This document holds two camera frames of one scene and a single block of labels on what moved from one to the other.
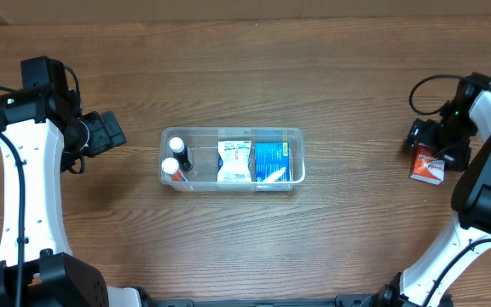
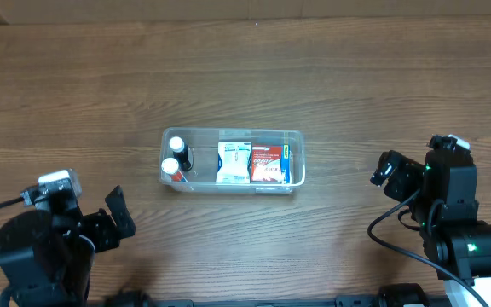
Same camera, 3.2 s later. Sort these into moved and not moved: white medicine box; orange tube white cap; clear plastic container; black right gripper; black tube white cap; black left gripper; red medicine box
Moved: red medicine box; black right gripper; black left gripper
Not moved: white medicine box; orange tube white cap; clear plastic container; black tube white cap
